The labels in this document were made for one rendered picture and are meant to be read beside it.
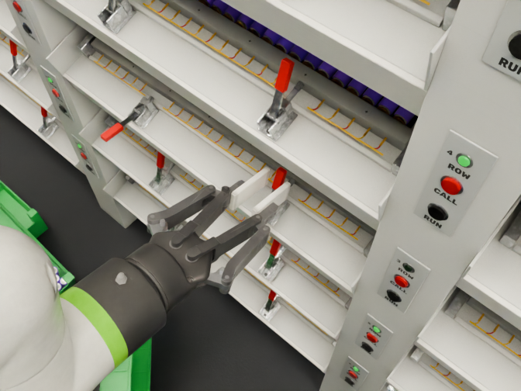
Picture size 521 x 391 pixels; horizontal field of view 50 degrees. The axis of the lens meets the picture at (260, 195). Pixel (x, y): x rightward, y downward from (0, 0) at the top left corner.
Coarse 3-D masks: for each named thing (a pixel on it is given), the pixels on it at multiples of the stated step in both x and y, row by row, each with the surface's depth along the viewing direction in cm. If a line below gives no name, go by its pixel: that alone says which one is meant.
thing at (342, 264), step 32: (64, 64) 94; (96, 64) 95; (96, 96) 93; (128, 96) 91; (160, 96) 90; (128, 128) 94; (160, 128) 88; (192, 160) 85; (224, 160) 84; (256, 160) 83; (256, 192) 82; (288, 192) 81; (288, 224) 79; (320, 224) 78; (352, 224) 78; (320, 256) 77; (352, 256) 76; (352, 288) 70
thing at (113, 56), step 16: (96, 48) 93; (128, 64) 91; (144, 80) 89; (176, 96) 87; (192, 112) 86; (192, 128) 86; (224, 128) 83; (240, 144) 82; (240, 160) 83; (272, 160) 80; (272, 176) 81; (288, 176) 79; (320, 192) 77; (336, 208) 76
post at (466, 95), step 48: (480, 0) 34; (480, 48) 36; (432, 96) 42; (480, 96) 39; (432, 144) 45; (480, 144) 42; (480, 192) 45; (384, 240) 60; (432, 240) 54; (480, 240) 49; (432, 288) 60; (336, 384) 107
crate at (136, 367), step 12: (144, 348) 124; (132, 360) 104; (144, 360) 123; (120, 372) 102; (132, 372) 122; (144, 372) 122; (108, 384) 101; (120, 384) 101; (132, 384) 120; (144, 384) 120
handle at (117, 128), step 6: (132, 114) 87; (138, 114) 87; (126, 120) 87; (132, 120) 87; (114, 126) 86; (120, 126) 86; (108, 132) 85; (114, 132) 85; (102, 138) 85; (108, 138) 85
